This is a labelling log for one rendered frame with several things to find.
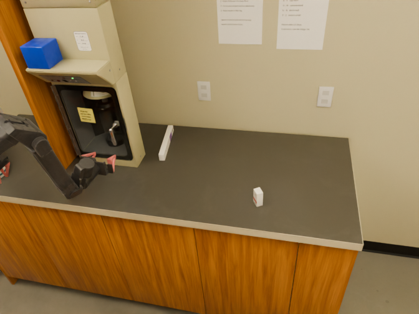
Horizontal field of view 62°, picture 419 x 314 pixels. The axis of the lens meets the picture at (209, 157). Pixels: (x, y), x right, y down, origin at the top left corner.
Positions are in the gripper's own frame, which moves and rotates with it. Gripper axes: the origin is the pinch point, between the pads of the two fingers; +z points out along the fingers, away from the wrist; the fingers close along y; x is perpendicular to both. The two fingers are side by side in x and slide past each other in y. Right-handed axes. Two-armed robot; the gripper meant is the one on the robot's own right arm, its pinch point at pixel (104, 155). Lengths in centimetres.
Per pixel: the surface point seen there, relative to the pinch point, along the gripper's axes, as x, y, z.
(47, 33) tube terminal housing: -47, 23, 14
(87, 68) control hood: -37.0, 2.9, 6.4
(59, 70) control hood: -36.3, 13.4, 3.2
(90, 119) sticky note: -8.2, 13.2, 14.7
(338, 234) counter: 17, -100, -7
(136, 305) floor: 115, 1, -2
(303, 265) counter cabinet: 40, -90, -7
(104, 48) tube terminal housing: -42.5, -1.3, 14.4
